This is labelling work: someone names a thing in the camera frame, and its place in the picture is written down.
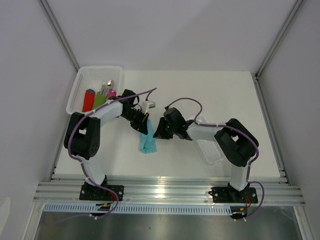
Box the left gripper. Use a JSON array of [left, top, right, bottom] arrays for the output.
[[121, 108, 150, 135]]

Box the teal paper napkin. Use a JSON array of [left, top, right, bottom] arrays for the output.
[[139, 120, 157, 154]]

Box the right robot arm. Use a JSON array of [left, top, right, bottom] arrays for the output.
[[153, 107, 259, 203]]

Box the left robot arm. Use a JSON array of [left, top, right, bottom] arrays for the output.
[[64, 89, 150, 201]]

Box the pink napkin roll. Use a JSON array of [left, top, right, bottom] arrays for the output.
[[107, 89, 117, 99]]

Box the red napkin roll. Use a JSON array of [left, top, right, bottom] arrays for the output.
[[82, 89, 96, 112]]

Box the small white plastic tray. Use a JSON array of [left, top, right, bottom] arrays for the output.
[[187, 114, 225, 164]]

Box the large white plastic basket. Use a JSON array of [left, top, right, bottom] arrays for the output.
[[66, 65, 124, 115]]

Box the aluminium mounting rail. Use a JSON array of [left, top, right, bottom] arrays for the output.
[[33, 174, 306, 207]]

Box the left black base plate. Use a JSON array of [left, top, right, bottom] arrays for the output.
[[79, 182, 124, 202]]

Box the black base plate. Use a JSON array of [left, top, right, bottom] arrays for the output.
[[79, 182, 124, 202], [208, 186, 259, 204]]

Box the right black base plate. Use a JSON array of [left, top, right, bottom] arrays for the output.
[[208, 186, 259, 204]]

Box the right aluminium frame post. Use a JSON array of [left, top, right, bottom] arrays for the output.
[[254, 0, 308, 78]]

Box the aluminium frame post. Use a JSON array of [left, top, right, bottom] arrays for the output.
[[37, 0, 80, 72], [254, 0, 308, 78]]

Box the white slotted cable duct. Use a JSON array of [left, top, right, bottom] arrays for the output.
[[43, 202, 232, 216]]

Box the left aluminium frame post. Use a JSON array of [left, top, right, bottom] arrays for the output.
[[37, 0, 80, 72]]

